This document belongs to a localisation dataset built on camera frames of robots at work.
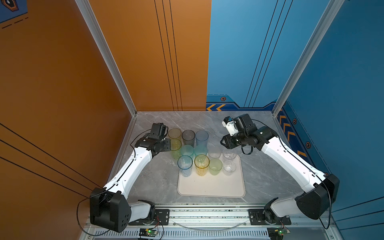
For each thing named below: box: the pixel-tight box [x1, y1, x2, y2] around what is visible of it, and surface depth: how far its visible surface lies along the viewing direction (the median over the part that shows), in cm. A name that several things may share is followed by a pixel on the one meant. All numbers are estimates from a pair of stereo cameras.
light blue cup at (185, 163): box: [177, 155, 194, 177], surface depth 82 cm
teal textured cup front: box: [194, 144, 208, 156], surface depth 91 cm
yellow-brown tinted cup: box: [168, 128, 182, 140], surface depth 93 cm
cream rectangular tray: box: [177, 155, 246, 198], surface depth 87 cm
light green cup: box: [209, 158, 223, 176], surface depth 87 cm
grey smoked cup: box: [181, 129, 196, 148], surface depth 92 cm
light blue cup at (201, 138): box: [195, 130, 209, 147], surface depth 91 cm
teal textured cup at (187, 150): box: [180, 144, 194, 156], surface depth 91 cm
